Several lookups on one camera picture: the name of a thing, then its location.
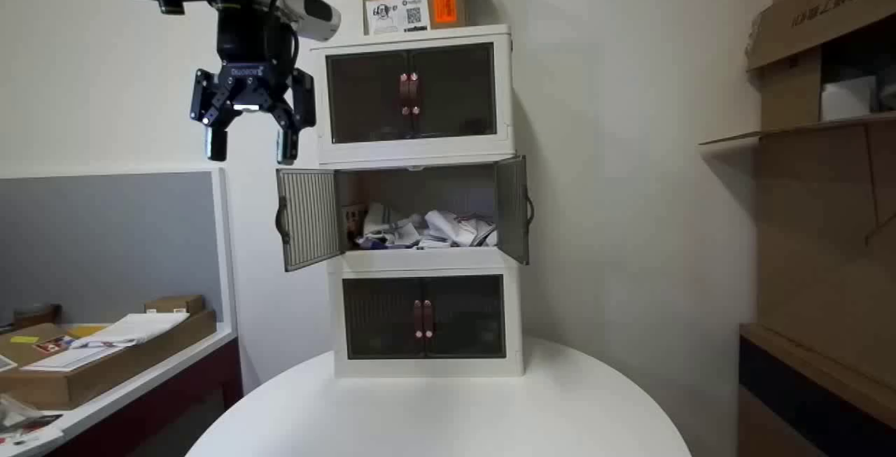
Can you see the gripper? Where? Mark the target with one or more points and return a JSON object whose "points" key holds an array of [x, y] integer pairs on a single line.
{"points": [[250, 44]]}

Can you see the tinted cabinet door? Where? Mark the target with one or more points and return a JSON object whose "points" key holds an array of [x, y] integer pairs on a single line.
{"points": [[364, 96], [469, 313], [311, 215], [511, 205], [458, 89], [378, 317]]}

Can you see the small printed card box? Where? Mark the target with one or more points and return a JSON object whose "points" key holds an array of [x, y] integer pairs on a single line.
{"points": [[352, 218]]}

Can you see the grey partition panel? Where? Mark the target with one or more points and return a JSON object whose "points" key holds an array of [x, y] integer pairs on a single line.
{"points": [[105, 247]]}

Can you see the small cardboard box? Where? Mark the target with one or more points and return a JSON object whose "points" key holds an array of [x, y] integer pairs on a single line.
{"points": [[175, 303]]}

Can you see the labelled cardboard box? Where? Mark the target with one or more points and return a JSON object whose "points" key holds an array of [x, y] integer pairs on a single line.
{"points": [[448, 3]]}

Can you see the white stacked storage cabinet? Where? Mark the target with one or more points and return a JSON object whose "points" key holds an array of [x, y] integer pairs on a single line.
{"points": [[427, 261]]}

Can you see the stack of white papers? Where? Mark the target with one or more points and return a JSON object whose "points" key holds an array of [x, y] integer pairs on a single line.
{"points": [[133, 327]]}

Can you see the flat cardboard tray box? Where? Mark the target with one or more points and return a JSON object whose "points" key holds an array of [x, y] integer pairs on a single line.
{"points": [[119, 366]]}

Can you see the white and maroon desk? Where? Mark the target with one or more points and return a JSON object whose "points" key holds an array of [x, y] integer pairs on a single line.
{"points": [[175, 394]]}

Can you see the clear plastic bag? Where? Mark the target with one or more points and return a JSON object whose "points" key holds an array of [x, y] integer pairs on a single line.
{"points": [[21, 418]]}

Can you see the stack of cardboard boxes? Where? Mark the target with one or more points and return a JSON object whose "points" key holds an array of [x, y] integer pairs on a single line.
{"points": [[812, 233]]}

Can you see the white box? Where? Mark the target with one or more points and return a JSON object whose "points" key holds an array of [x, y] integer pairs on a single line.
{"points": [[848, 99]]}

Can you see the dark wooden sideboard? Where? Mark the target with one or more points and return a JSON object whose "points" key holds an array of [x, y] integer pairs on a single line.
{"points": [[805, 401]]}

